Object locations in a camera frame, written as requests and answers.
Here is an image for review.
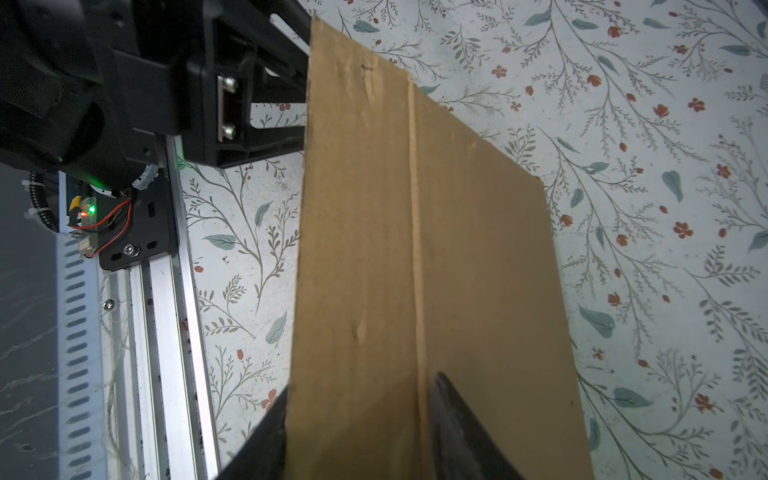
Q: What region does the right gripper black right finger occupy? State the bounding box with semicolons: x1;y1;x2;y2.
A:
429;372;523;480

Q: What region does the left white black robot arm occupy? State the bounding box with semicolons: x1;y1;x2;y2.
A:
1;1;311;190

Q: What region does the black corrugated cable conduit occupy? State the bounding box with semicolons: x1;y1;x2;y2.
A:
23;172;61;232

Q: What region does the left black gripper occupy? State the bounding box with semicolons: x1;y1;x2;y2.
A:
181;1;311;168

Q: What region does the floral patterned table mat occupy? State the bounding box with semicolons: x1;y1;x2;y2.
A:
176;0;768;480

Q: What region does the brown cardboard box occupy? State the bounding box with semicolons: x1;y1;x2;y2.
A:
285;19;593;479

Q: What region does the aluminium mounting rail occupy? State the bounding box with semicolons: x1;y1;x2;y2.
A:
56;139;222;479

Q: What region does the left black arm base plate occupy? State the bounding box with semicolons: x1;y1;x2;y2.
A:
98;169;178;272

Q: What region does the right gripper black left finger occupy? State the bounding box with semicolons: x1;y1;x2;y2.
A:
216;389;288;480

